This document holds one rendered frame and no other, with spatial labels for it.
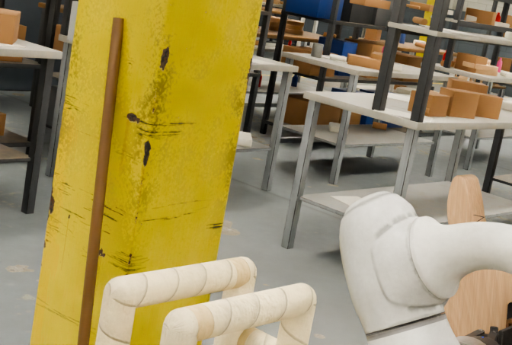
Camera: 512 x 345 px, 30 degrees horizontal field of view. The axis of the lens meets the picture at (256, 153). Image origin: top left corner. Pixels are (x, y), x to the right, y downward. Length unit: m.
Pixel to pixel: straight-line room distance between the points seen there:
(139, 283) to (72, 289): 1.19
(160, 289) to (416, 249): 0.35
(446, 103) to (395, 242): 4.20
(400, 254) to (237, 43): 0.96
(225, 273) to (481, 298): 0.63
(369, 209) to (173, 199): 0.86
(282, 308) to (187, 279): 0.10
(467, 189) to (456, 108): 3.91
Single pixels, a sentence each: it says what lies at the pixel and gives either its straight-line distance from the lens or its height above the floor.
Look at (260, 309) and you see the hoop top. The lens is 0.90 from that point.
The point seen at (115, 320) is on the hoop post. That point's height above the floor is 1.18.
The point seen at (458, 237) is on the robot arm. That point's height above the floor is 1.25.
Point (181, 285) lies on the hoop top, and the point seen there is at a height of 1.20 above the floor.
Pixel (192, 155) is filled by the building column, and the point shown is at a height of 1.11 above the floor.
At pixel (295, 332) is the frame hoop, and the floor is 1.17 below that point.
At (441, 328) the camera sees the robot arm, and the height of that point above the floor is 1.13.
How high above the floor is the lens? 1.51
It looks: 11 degrees down
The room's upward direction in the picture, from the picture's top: 10 degrees clockwise
